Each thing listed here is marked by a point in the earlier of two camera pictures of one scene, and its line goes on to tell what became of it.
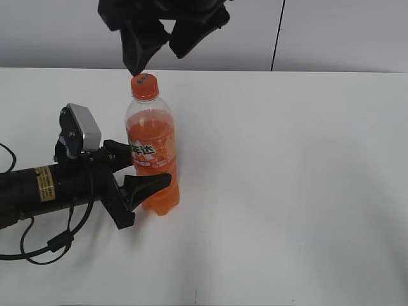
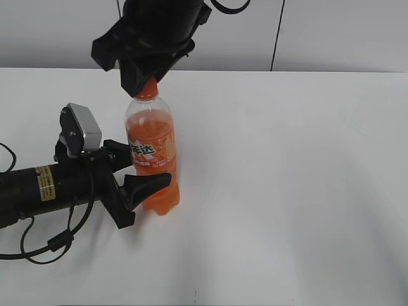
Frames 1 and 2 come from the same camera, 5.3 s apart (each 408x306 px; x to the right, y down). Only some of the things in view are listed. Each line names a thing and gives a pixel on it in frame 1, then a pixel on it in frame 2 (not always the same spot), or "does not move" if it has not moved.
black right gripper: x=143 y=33 → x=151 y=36
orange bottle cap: x=145 y=87 does not move
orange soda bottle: x=150 y=128 does not move
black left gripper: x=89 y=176 does not move
